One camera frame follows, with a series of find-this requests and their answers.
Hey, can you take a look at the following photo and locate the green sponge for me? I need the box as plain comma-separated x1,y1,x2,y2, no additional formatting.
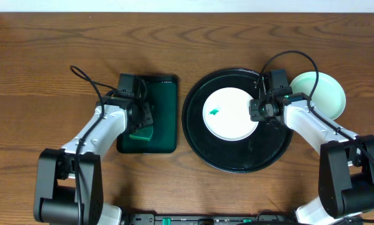
129,126,153,141

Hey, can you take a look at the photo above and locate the white plate with green stain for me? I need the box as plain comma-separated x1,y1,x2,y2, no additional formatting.
202,87,258,141

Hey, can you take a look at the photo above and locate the mint plate front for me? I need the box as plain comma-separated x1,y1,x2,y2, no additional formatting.
290,71,346,120

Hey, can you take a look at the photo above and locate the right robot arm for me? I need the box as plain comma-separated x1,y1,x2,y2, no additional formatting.
249,90,374,224

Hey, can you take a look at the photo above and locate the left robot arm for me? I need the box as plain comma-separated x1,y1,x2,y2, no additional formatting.
33,96,153,224

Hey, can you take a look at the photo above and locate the black rectangular tray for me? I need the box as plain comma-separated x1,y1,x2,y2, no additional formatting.
116,76,178,154

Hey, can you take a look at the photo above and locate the black round tray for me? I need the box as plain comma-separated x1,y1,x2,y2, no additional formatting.
181,69,293,173

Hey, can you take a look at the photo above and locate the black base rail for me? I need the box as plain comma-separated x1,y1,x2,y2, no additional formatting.
120,211,299,225

